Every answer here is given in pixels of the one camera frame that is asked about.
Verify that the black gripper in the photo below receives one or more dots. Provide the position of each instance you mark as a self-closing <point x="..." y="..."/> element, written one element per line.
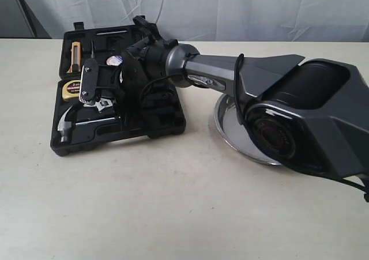
<point x="126" y="85"/>

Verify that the black adjustable wrench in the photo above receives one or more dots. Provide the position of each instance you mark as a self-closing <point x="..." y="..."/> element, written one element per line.
<point x="101" y="105"/>

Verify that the black plastic tool case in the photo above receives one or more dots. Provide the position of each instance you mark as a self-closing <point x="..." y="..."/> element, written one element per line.
<point x="161" y="103"/>

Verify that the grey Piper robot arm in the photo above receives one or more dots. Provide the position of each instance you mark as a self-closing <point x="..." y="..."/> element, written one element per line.
<point x="309" y="115"/>

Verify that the round electrical tape roll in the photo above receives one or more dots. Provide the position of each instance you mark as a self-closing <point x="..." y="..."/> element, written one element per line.
<point x="114" y="60"/>

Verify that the grey test pen screwdriver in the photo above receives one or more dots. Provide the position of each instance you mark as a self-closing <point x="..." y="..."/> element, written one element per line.
<point x="92" y="50"/>

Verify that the yellow tape measure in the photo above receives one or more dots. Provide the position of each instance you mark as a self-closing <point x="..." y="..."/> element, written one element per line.
<point x="70" y="90"/>

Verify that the yellow utility knife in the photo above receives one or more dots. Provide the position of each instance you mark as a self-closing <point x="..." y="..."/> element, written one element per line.
<point x="75" y="60"/>

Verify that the steel claw hammer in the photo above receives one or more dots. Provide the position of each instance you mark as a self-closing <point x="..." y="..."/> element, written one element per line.
<point x="65" y="126"/>

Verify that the white backdrop cloth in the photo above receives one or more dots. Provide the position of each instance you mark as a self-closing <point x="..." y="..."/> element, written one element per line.
<point x="216" y="20"/>

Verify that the round stainless steel tray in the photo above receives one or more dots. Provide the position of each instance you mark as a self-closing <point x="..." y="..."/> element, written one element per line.
<point x="234" y="134"/>

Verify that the black wrist camera plate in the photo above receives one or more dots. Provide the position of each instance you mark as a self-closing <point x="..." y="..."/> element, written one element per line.
<point x="88" y="81"/>

